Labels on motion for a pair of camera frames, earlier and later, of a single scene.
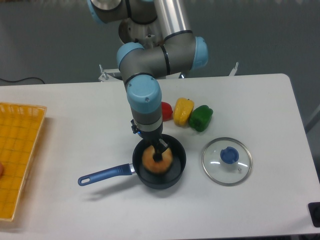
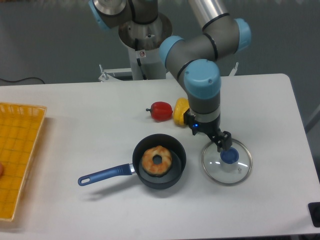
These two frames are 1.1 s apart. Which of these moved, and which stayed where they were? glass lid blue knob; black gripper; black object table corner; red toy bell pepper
Moved: black gripper
Stayed: red toy bell pepper; black object table corner; glass lid blue knob
